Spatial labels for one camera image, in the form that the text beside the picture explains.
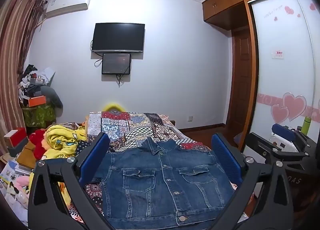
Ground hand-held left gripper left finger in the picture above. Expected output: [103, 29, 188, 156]
[28, 132, 113, 230]

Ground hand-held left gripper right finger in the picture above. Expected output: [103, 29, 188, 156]
[207, 133, 294, 230]

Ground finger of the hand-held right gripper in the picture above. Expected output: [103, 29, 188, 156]
[246, 132, 311, 166]
[272, 123, 318, 151]

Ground blue denim jacket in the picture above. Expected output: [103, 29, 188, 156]
[94, 137, 236, 230]

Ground green bottle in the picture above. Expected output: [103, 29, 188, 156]
[301, 117, 312, 135]

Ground yellow cartoon print blanket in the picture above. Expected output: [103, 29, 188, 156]
[29, 124, 88, 207]

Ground patchwork patterned bedspread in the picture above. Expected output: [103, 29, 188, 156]
[67, 111, 255, 230]

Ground yellow curved object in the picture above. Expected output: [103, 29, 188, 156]
[103, 103, 126, 113]

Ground red fluffy cloth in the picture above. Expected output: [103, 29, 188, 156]
[29, 130, 50, 161]

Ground brown wooden door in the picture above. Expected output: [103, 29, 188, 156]
[230, 28, 253, 145]

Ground brown cardboard box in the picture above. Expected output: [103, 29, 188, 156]
[16, 142, 36, 169]

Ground orange box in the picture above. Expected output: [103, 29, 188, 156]
[28, 96, 47, 107]

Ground red and white box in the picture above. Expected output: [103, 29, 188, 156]
[4, 127, 27, 148]

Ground stack of papers and books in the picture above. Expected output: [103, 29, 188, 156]
[0, 159, 33, 189]

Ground pile of mixed clutter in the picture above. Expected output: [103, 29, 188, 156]
[17, 64, 56, 107]

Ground striped brown curtain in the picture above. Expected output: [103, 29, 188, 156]
[0, 0, 47, 131]

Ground white air conditioner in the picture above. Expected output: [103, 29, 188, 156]
[45, 0, 91, 18]

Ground black hanging cables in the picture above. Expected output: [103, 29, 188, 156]
[115, 74, 126, 88]

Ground small black wall monitor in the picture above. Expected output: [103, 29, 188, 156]
[101, 53, 132, 75]

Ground black wall television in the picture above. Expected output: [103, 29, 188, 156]
[91, 23, 146, 53]

